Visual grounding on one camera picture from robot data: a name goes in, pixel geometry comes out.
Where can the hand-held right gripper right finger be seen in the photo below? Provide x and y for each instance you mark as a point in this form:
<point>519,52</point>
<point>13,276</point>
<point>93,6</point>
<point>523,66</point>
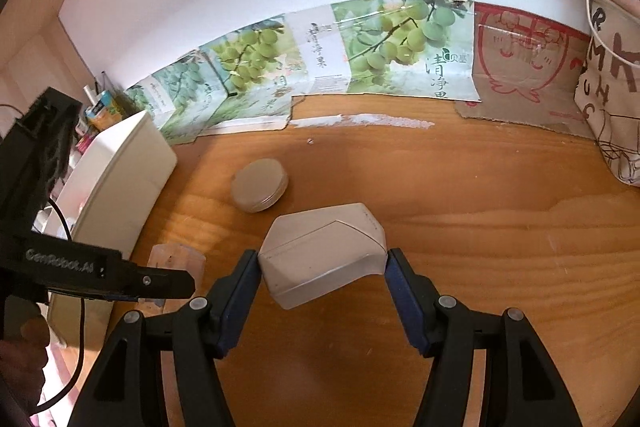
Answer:
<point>407,302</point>

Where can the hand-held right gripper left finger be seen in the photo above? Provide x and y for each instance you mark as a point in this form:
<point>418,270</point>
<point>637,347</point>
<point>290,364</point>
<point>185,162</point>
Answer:
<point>237,302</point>

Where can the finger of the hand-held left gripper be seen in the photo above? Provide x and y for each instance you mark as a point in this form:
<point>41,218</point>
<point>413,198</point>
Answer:
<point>110,298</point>
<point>160,282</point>

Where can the small clear plastic case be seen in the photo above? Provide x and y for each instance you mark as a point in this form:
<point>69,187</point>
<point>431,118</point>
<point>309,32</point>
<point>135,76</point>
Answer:
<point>175,257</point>

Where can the white plastic storage bin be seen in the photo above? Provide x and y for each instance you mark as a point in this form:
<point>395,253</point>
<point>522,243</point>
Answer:
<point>115,187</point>

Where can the beige power adapter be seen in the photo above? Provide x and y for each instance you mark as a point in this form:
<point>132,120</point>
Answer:
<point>320,252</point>

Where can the person's left hand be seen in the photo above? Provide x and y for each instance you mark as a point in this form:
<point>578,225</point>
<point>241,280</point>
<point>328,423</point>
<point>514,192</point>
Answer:
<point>30,347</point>

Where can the pink can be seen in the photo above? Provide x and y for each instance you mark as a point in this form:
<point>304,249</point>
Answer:
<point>84,146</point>

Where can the orange juice carton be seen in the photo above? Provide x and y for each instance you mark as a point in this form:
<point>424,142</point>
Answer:
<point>105,109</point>

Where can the white tube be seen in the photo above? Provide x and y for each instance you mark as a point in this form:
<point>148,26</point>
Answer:
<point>90,91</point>

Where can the round gold compact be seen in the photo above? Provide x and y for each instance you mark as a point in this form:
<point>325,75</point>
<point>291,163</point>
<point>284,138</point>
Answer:
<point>257,184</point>

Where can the wooden desk hutch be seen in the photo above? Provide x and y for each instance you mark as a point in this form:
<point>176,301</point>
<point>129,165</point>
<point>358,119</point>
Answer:
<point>40,32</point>

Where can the grape print cardboard sheet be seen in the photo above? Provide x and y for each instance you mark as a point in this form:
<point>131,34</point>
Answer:
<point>400,42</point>
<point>240,57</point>

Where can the brown cardboard with red drawing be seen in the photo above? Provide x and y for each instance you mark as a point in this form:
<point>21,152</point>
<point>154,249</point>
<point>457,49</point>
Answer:
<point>525,77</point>

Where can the printed fabric bag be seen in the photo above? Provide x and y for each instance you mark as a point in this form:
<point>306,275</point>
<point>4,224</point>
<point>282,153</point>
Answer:
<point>617,57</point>

